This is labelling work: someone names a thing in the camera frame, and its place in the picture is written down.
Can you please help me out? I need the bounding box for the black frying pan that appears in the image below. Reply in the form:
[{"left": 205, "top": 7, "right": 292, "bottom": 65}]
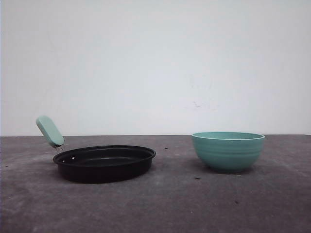
[{"left": 35, "top": 115, "right": 156, "bottom": 184}]

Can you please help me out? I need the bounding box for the teal ceramic bowl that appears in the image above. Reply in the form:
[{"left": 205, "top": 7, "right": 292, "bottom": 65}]
[{"left": 191, "top": 132, "right": 265, "bottom": 173}]

